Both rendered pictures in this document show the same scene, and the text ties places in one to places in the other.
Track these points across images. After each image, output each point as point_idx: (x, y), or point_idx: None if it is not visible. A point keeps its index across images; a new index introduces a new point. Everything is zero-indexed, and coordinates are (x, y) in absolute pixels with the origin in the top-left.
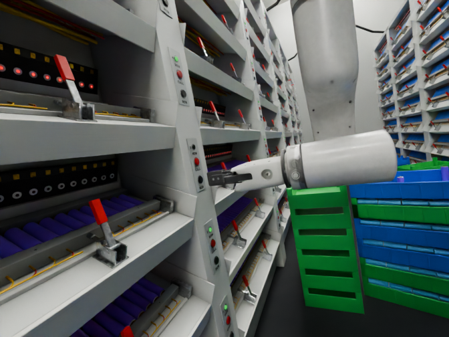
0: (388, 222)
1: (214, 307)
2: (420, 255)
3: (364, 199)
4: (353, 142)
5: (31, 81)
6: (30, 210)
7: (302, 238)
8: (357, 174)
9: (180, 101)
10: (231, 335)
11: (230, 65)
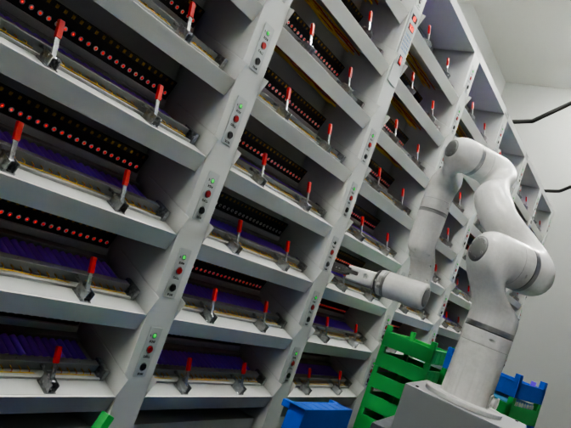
0: None
1: (292, 343)
2: None
3: None
4: (410, 281)
5: (281, 171)
6: (251, 229)
7: (377, 376)
8: (404, 295)
9: (342, 214)
10: (289, 374)
11: (407, 183)
